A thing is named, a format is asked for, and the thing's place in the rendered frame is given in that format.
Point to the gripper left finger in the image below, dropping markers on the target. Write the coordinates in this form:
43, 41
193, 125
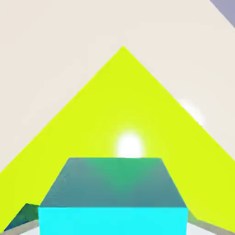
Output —
25, 218

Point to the small cyan cube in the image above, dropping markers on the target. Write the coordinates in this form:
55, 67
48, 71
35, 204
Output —
113, 220

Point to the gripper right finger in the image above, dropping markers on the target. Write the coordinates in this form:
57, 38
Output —
196, 226

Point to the large yellow box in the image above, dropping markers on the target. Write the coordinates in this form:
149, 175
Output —
121, 102

